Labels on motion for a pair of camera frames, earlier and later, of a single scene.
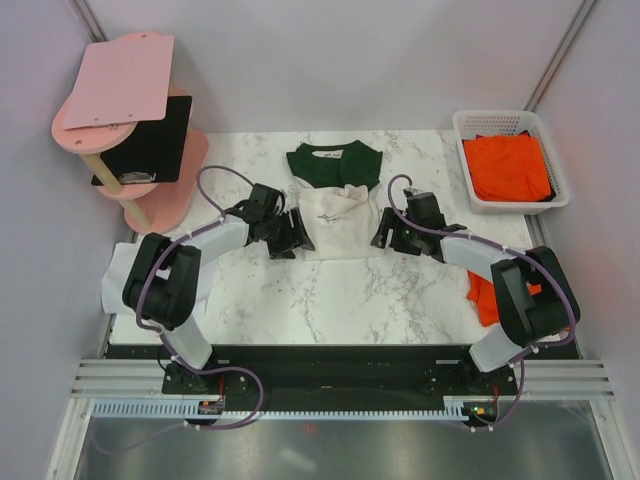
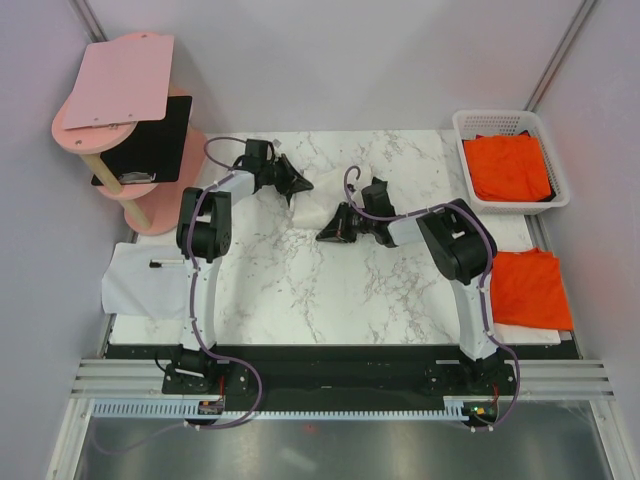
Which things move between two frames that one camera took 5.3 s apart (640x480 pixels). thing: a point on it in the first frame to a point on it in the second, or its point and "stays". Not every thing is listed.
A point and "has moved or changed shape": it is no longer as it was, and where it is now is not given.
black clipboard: [154, 153] stays
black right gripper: [390, 221] to [337, 230]
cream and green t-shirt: [336, 184] has moved or changed shape
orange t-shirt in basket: [507, 168] stays
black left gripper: [294, 238] to [293, 182]
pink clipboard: [121, 81] stays
